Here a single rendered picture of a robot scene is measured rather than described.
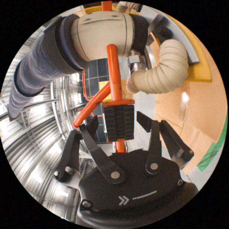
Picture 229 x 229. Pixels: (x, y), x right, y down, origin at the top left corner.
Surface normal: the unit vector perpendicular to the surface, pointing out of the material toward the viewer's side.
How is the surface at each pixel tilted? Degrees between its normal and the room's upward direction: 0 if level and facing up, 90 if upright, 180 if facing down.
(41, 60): 97
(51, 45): 90
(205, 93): 0
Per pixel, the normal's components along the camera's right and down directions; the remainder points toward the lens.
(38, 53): 0.20, 0.78
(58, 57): 0.10, 0.96
